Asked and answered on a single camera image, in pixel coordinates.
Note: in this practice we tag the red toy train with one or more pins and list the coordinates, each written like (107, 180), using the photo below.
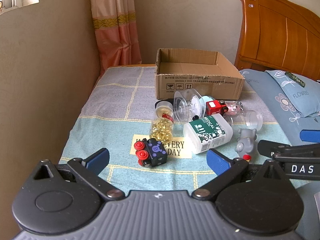
(213, 107)

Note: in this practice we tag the blue floral pillow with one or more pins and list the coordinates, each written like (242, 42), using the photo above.
(300, 97)

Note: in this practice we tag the white bottle with green label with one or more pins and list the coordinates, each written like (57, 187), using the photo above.
(207, 135)

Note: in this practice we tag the clear plastic jar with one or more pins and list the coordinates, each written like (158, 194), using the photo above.
(250, 118)

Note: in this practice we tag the clear bottle of yellow capsules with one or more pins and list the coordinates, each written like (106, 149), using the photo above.
(161, 130)

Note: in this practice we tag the cardboard box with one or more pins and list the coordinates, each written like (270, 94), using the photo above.
(200, 85)

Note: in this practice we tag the pink patterned curtain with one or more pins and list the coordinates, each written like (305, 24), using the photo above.
(115, 30)

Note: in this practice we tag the clear plastic container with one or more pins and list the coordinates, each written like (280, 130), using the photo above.
(182, 107)

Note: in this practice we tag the blue floral bed sheet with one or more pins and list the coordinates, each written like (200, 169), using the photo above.
(275, 126)

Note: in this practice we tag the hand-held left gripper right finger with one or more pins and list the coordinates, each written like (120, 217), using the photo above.
(218, 161)

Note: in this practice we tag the mint green round case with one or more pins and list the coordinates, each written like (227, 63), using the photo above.
(207, 98)

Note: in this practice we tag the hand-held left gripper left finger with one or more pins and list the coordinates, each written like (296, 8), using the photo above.
(98, 158)

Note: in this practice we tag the dark green patterned flat object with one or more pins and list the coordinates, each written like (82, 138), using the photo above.
(295, 79)

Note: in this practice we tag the black toy train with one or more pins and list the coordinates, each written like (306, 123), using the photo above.
(155, 155)

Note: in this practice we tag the small red toy part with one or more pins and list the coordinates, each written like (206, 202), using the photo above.
(247, 157)

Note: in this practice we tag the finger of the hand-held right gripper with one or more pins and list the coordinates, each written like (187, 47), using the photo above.
(310, 135)
(275, 147)

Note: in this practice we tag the wooden bed headboard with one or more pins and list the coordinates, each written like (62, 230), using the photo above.
(275, 35)

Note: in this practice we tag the grey elephant toy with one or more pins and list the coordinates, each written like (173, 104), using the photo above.
(246, 140)

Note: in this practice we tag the wooden bedside table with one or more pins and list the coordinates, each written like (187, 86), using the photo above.
(130, 65)

